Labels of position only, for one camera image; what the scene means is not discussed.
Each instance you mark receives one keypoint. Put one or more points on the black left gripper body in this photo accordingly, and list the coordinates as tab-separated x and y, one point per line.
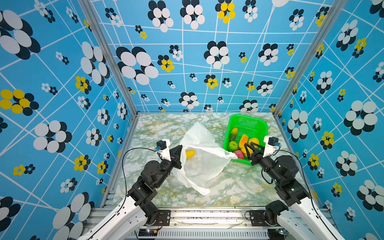
165	168

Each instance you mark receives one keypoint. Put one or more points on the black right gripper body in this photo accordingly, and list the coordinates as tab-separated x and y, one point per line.
268	166

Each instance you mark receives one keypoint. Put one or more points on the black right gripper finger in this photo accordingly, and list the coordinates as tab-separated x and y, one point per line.
254	159
256	149

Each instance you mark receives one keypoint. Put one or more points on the yellow lemon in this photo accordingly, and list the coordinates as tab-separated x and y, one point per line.
254	142

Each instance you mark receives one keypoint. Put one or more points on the pink red dragon fruit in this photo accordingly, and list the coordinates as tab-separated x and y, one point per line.
239	154

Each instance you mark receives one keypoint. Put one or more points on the orange papaya slice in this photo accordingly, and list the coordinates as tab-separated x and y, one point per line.
243	140

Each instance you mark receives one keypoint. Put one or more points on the green fruit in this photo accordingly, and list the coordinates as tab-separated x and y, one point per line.
233	146

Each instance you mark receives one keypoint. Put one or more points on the white plastic bag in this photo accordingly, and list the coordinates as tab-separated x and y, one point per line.
208	162

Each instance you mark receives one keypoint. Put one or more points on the green orange mango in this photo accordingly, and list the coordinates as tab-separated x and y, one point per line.
233	134

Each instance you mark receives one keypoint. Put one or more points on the yellow orange fruit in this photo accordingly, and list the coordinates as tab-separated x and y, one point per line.
244	151

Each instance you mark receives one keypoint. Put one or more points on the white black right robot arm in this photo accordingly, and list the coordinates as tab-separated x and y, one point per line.
296	212

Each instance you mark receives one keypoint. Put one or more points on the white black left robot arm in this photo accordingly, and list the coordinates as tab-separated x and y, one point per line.
136	209

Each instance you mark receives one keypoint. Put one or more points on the yellow banana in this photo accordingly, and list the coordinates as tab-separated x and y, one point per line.
190	153

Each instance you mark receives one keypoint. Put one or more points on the green plastic perforated basket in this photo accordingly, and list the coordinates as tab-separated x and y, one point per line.
250	126

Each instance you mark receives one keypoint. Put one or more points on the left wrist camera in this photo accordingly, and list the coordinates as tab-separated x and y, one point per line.
163	149

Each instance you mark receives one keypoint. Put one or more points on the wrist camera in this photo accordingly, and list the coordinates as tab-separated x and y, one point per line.
163	149
270	144

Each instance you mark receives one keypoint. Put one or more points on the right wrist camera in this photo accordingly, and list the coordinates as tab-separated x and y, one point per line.
270	144

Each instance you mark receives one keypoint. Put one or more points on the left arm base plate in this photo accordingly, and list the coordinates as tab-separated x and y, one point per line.
160	218

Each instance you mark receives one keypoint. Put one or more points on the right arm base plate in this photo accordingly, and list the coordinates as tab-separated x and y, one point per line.
264	218

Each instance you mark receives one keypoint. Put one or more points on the front aluminium rail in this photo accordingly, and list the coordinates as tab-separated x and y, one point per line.
227	223

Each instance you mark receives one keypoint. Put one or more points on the right rear aluminium frame post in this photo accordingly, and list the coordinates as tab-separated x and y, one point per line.
323	31

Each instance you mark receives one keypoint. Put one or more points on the aluminium frame post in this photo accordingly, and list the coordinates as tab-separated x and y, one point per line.
323	31
102	41

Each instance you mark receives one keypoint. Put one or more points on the left rear aluminium frame post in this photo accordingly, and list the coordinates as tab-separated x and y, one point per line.
102	41

